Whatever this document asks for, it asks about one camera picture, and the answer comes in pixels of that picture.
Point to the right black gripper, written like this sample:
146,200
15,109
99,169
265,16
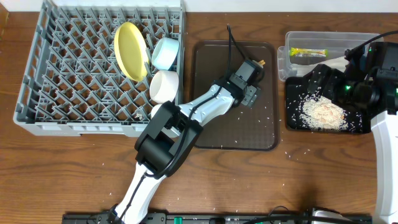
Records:
333,76

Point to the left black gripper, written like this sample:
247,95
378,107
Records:
252,95

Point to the white paper napkin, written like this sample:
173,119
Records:
338,63

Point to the green snack wrapper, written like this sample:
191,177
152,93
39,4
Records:
298,52

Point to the white bowl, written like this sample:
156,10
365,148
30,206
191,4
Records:
164,86

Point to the light blue bowl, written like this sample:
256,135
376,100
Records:
165,53

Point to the yellow plate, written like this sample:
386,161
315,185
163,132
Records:
130,51

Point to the white cup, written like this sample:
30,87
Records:
154,110

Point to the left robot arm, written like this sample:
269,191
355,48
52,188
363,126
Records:
171,134

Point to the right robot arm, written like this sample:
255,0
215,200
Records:
384,129

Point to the black waste tray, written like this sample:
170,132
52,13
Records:
295,102

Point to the food scraps pile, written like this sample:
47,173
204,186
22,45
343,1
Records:
323,113

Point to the dark brown serving tray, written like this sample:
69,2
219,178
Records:
253,128

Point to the clear plastic bin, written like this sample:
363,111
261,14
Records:
335,42

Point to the grey dish rack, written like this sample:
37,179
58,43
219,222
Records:
72,84

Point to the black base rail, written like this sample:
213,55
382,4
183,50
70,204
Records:
160,218

